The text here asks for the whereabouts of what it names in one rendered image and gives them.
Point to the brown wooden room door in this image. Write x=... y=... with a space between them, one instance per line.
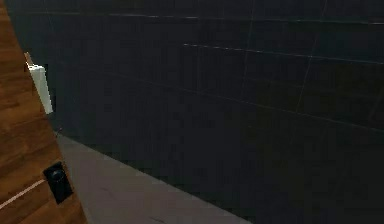
x=23 y=133

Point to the white wall box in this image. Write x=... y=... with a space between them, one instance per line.
x=40 y=87

